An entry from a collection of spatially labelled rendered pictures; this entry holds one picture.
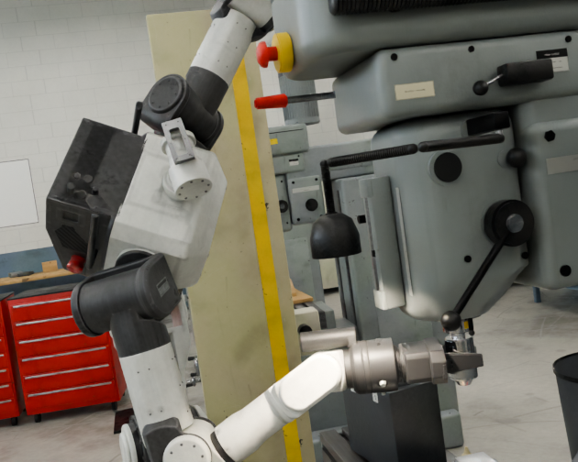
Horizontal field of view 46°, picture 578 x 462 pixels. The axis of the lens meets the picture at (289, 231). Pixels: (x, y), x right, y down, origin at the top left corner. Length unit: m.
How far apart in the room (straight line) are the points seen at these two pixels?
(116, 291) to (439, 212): 0.53
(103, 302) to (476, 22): 0.73
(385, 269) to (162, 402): 0.42
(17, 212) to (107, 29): 2.84
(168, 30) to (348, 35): 1.91
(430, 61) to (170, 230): 0.53
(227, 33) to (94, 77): 8.79
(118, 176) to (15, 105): 9.00
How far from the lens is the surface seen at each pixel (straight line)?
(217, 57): 1.45
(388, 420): 1.50
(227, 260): 2.79
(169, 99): 1.38
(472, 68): 1.06
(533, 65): 1.07
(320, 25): 0.99
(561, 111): 1.14
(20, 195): 10.16
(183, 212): 1.26
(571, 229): 1.12
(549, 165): 1.10
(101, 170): 1.29
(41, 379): 5.76
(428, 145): 0.88
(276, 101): 1.17
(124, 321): 1.17
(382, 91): 1.00
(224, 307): 2.81
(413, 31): 1.02
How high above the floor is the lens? 1.55
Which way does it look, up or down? 4 degrees down
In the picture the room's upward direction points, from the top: 8 degrees counter-clockwise
